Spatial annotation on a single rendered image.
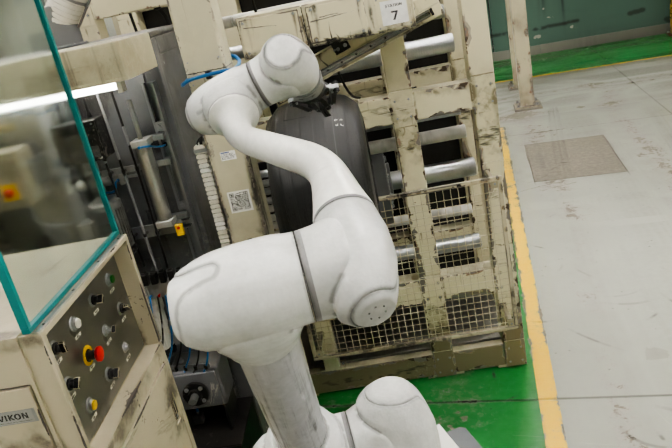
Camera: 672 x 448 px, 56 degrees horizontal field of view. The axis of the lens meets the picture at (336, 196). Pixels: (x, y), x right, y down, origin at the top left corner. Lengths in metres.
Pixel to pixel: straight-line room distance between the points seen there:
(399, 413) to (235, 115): 0.68
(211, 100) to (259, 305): 0.57
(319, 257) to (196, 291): 0.17
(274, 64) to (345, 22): 1.00
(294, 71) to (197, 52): 0.80
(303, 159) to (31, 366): 0.81
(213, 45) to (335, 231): 1.23
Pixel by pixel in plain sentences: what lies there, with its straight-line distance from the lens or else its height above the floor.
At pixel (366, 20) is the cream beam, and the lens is 2.21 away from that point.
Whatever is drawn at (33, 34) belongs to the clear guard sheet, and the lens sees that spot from 1.80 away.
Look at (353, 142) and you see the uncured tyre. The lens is 1.88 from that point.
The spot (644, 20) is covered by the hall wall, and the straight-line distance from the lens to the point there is 11.51.
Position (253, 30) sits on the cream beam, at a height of 1.73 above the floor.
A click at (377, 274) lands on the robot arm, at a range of 0.83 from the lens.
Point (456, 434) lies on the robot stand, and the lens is 1.82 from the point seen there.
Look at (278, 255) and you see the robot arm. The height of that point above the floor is 1.52.
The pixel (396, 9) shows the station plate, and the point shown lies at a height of 1.71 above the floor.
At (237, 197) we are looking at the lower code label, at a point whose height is 1.23.
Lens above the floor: 1.85
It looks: 19 degrees down
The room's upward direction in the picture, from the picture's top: 12 degrees counter-clockwise
